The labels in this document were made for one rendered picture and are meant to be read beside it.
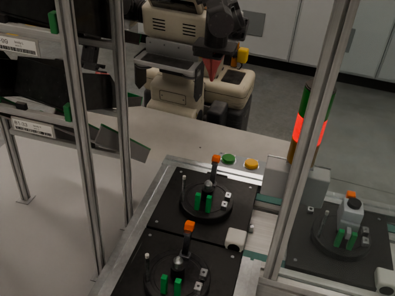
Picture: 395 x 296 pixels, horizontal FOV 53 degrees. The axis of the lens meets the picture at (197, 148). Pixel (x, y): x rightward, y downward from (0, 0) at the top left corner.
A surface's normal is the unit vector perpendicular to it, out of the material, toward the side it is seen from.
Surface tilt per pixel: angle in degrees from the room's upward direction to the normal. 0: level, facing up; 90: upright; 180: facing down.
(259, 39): 90
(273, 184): 90
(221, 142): 0
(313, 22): 90
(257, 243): 0
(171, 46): 90
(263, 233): 0
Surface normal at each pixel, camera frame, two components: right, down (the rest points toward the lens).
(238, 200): 0.06, -0.80
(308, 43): -0.33, 0.55
